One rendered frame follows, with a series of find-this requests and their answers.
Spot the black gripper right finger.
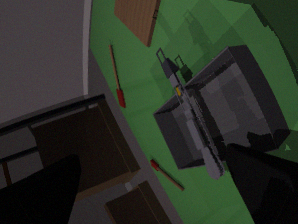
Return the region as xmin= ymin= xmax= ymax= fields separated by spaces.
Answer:
xmin=225 ymin=143 xmax=298 ymax=224

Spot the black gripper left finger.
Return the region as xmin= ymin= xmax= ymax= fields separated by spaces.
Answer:
xmin=0 ymin=155 xmax=81 ymax=224

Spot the dark grey rectangular tray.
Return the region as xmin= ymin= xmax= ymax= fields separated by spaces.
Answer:
xmin=153 ymin=44 xmax=290 ymax=171

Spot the brown wooden board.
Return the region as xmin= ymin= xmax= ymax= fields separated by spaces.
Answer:
xmin=114 ymin=0 xmax=161 ymax=47

